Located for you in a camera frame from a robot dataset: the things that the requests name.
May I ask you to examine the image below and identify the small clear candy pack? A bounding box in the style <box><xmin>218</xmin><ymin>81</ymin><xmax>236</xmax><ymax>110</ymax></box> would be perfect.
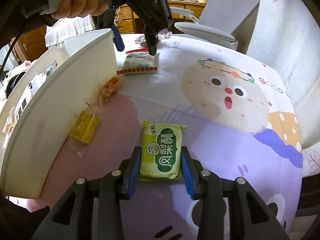
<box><xmin>135</xmin><ymin>35</ymin><xmax>148</xmax><ymax>48</ymax></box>

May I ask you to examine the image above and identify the cream green red-edged pack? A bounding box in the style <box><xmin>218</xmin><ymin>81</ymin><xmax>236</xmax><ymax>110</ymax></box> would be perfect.
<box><xmin>117</xmin><ymin>52</ymin><xmax>158</xmax><ymax>75</ymax></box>

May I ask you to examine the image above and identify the green pineapple cake pack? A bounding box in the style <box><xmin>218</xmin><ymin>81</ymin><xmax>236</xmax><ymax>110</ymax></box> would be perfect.
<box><xmin>139</xmin><ymin>121</ymin><xmax>187</xmax><ymax>181</ymax></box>

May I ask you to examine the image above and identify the orange red candy wrapper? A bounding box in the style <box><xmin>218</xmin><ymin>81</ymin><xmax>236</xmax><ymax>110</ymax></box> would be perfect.
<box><xmin>97</xmin><ymin>76</ymin><xmax>123</xmax><ymax>103</ymax></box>

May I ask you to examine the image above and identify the yellow cake clear wrapper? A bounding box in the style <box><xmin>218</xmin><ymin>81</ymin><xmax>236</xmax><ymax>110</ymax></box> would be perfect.
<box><xmin>66</xmin><ymin>106</ymin><xmax>103</xmax><ymax>158</ymax></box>

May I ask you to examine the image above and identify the crab roe snack clear pack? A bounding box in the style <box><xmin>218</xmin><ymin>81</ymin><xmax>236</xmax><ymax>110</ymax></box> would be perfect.
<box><xmin>15</xmin><ymin>91</ymin><xmax>33</xmax><ymax>122</ymax></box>

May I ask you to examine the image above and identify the person's left hand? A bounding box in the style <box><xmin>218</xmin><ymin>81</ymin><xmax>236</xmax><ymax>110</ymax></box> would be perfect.
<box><xmin>51</xmin><ymin>0</ymin><xmax>108</xmax><ymax>20</ymax></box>

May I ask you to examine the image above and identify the wooden desk with drawers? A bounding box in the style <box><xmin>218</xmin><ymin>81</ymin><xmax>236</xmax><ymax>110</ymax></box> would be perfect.
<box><xmin>113</xmin><ymin>0</ymin><xmax>207</xmax><ymax>34</ymax></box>

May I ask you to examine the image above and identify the white lace covered furniture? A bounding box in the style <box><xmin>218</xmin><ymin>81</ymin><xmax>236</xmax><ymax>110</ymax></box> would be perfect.
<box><xmin>45</xmin><ymin>15</ymin><xmax>95</xmax><ymax>48</ymax></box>

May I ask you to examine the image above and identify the cartoon printed tablecloth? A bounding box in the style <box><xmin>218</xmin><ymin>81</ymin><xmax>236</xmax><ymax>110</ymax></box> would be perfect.
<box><xmin>27</xmin><ymin>37</ymin><xmax>302</xmax><ymax>230</ymax></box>

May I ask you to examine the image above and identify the grey office chair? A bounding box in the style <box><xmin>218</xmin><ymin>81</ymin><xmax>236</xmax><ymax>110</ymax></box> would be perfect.
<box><xmin>170</xmin><ymin>0</ymin><xmax>260</xmax><ymax>50</ymax></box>

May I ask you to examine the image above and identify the white plastic storage tray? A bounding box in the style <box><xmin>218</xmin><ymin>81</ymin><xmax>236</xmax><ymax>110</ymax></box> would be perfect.
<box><xmin>1</xmin><ymin>29</ymin><xmax>117</xmax><ymax>199</ymax></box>

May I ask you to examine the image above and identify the black cable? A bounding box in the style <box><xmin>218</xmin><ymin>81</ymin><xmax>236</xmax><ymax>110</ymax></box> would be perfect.
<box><xmin>0</xmin><ymin>23</ymin><xmax>28</xmax><ymax>81</ymax></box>

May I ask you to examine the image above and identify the black handbag with strap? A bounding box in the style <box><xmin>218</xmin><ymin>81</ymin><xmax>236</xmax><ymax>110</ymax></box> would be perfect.
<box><xmin>5</xmin><ymin>72</ymin><xmax>26</xmax><ymax>98</ymax></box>

